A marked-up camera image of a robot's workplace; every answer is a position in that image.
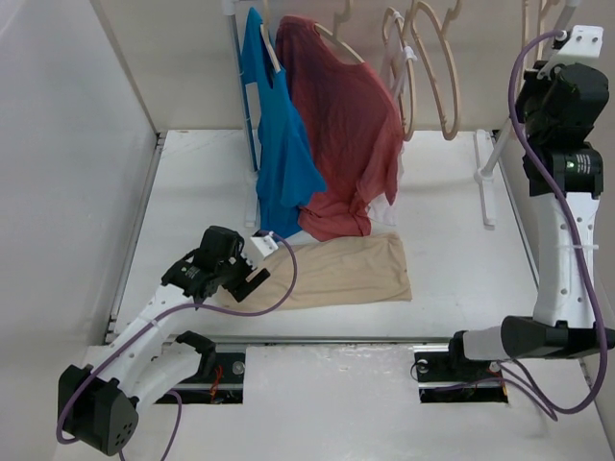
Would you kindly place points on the beige hanger under white garment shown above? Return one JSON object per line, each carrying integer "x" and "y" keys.
{"x": 397, "y": 68}

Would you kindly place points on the beige hanger under red shirt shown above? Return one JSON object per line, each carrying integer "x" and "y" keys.
{"x": 341, "y": 43}

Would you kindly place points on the beige trousers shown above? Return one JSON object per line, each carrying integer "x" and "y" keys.
{"x": 342, "y": 271}

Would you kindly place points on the blue t-shirt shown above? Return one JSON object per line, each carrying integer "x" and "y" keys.
{"x": 287, "y": 175}

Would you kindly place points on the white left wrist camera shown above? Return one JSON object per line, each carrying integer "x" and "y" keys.
{"x": 260, "y": 246}

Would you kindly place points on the beige hanger under blue shirt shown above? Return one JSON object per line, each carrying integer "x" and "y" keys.
{"x": 265, "y": 35}

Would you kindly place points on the white clothes rack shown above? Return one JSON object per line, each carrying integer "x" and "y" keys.
{"x": 484, "y": 176}

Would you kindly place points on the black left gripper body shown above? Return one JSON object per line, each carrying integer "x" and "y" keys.
{"x": 234, "y": 271}

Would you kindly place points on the red t-shirt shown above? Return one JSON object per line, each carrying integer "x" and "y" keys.
{"x": 343, "y": 109}

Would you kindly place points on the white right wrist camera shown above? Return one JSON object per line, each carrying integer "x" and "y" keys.
{"x": 583, "y": 44}

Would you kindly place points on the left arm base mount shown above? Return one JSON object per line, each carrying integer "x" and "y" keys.
{"x": 222, "y": 383}

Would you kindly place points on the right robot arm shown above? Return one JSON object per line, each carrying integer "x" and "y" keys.
{"x": 565, "y": 184}

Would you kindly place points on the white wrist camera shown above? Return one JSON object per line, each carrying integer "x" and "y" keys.
{"x": 583, "y": 44}
{"x": 260, "y": 246}

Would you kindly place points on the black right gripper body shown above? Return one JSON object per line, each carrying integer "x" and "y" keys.
{"x": 532, "y": 116}

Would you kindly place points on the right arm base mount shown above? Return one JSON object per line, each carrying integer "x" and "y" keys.
{"x": 442, "y": 379}

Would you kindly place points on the white garment on hanger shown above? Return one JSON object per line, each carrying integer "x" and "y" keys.
{"x": 387, "y": 166}

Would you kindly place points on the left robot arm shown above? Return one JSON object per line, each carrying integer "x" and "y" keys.
{"x": 100, "y": 404}

